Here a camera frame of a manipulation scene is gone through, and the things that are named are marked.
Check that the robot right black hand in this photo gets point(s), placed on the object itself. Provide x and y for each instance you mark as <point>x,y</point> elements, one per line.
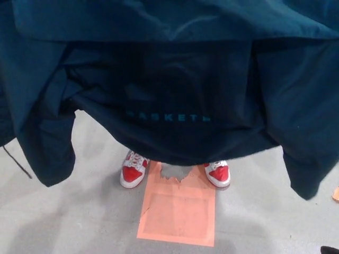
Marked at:
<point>331,251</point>

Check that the dark teal coat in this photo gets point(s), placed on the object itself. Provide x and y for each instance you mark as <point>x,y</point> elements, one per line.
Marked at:
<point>159,79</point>

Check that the small orange floor tape piece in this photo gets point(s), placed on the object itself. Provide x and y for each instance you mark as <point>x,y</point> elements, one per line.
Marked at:
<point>336,194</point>

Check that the red and white sneaker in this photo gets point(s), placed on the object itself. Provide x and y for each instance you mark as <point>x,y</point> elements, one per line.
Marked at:
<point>132,176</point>
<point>218,174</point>

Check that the orange rectangular floor marker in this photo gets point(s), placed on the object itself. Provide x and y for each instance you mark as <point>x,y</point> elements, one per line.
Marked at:
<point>177,211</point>

